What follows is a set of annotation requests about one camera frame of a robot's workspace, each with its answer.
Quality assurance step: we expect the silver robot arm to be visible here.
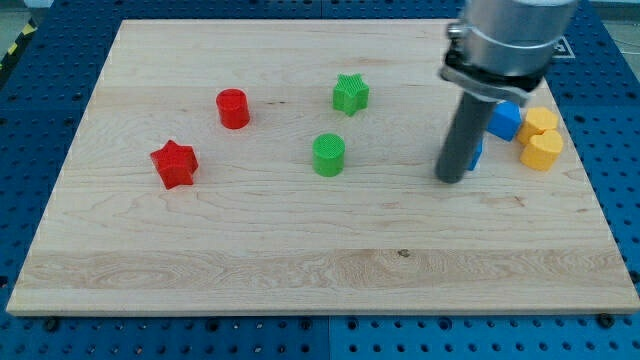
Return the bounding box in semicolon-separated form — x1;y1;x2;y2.
435;0;578;184

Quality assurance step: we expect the green star block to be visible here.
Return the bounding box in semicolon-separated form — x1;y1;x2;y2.
332;73;369;116

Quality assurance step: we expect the yellow heart block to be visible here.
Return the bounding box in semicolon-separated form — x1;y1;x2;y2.
520;130;564;171

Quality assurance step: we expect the blue block behind rod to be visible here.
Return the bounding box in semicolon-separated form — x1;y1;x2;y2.
467;139;484;171

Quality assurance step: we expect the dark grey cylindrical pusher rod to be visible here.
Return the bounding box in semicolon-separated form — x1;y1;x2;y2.
435;92;497;184

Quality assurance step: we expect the green cylinder block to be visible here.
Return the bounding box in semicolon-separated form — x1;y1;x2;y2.
312;133;346;177

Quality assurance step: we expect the red star block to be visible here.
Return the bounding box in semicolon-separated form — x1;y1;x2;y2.
150;140;199;190

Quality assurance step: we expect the light wooden board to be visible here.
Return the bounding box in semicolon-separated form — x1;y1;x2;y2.
7;20;639;316

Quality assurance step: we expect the blue cube block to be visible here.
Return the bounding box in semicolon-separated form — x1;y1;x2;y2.
487;101;522;141

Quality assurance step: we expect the red cylinder block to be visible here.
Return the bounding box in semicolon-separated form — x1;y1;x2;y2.
216;88;250;130

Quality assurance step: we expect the yellow hexagon block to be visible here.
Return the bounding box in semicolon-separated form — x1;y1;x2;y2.
516;107;559;145

